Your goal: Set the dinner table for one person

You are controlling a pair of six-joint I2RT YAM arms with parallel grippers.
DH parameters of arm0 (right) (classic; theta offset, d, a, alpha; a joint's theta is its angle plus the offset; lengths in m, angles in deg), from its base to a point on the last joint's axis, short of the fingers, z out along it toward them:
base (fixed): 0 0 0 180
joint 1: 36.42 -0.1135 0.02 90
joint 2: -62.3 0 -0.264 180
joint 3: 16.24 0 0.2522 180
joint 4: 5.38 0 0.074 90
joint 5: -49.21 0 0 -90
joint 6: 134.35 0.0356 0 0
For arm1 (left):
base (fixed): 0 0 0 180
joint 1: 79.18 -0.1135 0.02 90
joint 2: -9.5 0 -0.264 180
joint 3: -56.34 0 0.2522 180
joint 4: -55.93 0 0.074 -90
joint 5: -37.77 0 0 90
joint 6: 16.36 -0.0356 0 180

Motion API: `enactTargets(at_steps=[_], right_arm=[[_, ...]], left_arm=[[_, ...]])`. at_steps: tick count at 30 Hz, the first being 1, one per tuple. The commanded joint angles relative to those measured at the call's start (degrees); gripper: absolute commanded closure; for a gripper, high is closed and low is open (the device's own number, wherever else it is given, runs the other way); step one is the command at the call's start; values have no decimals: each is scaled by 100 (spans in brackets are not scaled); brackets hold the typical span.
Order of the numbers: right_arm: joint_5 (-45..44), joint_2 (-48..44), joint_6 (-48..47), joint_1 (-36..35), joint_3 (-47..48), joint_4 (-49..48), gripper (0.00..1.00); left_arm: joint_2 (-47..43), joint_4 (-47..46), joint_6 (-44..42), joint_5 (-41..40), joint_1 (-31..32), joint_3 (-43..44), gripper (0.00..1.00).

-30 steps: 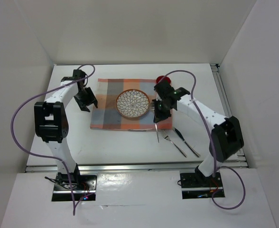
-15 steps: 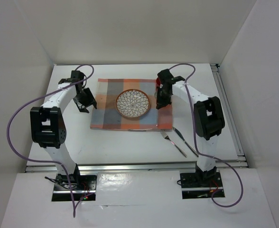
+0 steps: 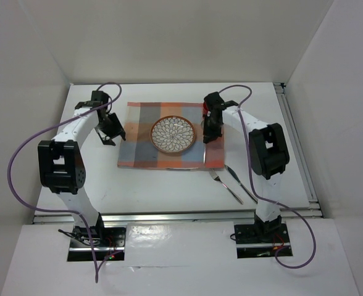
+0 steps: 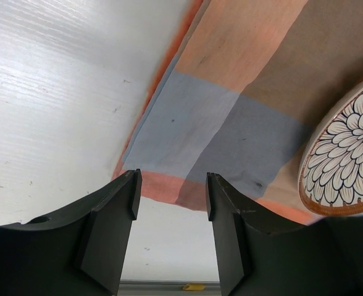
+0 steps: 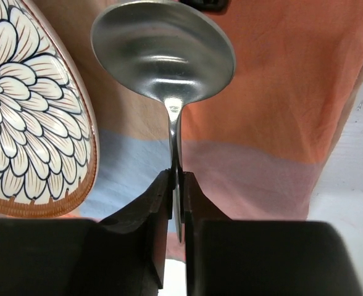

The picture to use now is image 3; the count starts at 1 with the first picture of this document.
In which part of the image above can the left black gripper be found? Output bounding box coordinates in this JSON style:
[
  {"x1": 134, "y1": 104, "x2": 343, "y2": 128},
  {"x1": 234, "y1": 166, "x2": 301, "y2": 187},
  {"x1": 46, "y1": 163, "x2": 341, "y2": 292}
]
[{"x1": 93, "y1": 112, "x2": 125, "y2": 146}]

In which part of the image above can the red mug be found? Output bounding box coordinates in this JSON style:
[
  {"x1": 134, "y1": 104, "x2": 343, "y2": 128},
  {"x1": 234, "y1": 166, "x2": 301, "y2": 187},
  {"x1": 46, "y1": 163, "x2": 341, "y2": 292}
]
[{"x1": 202, "y1": 102, "x2": 209, "y2": 117}]

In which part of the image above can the checkered orange blue cloth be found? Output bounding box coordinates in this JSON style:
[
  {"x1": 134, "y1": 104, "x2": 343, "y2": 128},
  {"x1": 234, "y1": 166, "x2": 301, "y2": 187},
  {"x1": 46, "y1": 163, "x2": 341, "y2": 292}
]
[{"x1": 117, "y1": 102, "x2": 225, "y2": 170}]

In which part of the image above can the floral patterned ceramic plate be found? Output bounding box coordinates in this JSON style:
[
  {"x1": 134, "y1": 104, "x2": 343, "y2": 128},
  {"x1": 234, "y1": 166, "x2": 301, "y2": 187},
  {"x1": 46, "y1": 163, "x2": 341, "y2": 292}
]
[{"x1": 149, "y1": 115, "x2": 196, "y2": 154}]

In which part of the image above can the silver fork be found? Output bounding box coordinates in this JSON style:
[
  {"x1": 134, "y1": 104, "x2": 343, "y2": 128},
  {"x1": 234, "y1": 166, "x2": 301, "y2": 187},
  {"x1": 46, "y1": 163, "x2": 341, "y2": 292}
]
[{"x1": 209, "y1": 169, "x2": 244, "y2": 205}]

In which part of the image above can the silver table knife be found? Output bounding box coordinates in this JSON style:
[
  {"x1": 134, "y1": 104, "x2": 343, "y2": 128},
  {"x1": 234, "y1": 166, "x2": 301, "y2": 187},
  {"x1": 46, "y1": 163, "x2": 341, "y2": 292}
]
[{"x1": 225, "y1": 165, "x2": 258, "y2": 204}]

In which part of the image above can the silver spoon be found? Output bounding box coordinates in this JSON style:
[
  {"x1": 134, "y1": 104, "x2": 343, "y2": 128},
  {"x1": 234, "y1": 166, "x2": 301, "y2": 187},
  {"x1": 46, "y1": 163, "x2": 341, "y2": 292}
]
[{"x1": 201, "y1": 119, "x2": 206, "y2": 166}]

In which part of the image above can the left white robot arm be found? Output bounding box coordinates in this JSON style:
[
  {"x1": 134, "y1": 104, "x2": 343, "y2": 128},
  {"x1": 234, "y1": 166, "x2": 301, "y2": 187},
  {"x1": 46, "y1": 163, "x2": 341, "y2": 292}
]
[{"x1": 38, "y1": 90, "x2": 126, "y2": 246}]

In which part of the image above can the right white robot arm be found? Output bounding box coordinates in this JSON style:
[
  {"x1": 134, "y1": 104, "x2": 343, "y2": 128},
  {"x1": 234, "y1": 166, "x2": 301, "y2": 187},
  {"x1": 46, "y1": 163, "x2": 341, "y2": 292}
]
[{"x1": 201, "y1": 92, "x2": 290, "y2": 242}]

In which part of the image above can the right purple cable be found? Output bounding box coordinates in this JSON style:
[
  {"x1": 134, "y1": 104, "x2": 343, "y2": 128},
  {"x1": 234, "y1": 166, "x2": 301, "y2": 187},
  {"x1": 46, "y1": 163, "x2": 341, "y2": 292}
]
[{"x1": 218, "y1": 84, "x2": 318, "y2": 270}]

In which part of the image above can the purple cable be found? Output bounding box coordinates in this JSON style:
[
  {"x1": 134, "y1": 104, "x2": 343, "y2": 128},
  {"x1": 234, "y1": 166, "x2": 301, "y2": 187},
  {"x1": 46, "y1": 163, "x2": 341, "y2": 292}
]
[
  {"x1": 218, "y1": 84, "x2": 318, "y2": 270},
  {"x1": 7, "y1": 81, "x2": 123, "y2": 284}
]

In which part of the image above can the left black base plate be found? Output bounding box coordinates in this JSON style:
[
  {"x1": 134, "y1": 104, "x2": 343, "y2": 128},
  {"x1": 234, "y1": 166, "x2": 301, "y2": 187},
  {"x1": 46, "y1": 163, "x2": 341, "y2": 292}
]
[{"x1": 66, "y1": 227, "x2": 126, "y2": 249}]

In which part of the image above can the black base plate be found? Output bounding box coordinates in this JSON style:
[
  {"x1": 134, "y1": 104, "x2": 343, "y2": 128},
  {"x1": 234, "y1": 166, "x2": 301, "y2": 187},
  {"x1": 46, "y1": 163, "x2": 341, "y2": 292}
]
[
  {"x1": 66, "y1": 227, "x2": 126, "y2": 249},
  {"x1": 230, "y1": 223, "x2": 290, "y2": 245}
]

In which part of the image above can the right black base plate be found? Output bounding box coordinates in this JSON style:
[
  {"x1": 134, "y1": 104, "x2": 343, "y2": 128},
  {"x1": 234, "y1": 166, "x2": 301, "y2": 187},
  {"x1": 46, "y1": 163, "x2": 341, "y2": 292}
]
[{"x1": 230, "y1": 223, "x2": 290, "y2": 245}]

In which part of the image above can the front aluminium rail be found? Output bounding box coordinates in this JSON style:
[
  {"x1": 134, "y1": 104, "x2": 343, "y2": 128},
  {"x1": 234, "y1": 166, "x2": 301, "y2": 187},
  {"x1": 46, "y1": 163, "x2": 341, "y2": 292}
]
[{"x1": 33, "y1": 203, "x2": 323, "y2": 225}]

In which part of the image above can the aluminium rail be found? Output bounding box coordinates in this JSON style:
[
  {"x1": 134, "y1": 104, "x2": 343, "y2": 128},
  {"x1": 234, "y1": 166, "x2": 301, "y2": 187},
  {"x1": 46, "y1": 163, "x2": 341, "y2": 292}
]
[
  {"x1": 273, "y1": 83, "x2": 321, "y2": 210},
  {"x1": 33, "y1": 203, "x2": 323, "y2": 225}
]

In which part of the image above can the right aluminium rail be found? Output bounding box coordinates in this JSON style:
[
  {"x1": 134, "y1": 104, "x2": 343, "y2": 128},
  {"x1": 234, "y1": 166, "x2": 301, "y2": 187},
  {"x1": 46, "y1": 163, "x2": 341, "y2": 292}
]
[{"x1": 273, "y1": 83, "x2": 321, "y2": 210}]

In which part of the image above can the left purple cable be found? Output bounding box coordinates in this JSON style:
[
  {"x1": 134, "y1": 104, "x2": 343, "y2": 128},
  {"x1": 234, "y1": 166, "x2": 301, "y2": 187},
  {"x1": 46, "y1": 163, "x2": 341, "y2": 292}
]
[{"x1": 7, "y1": 81, "x2": 123, "y2": 284}]

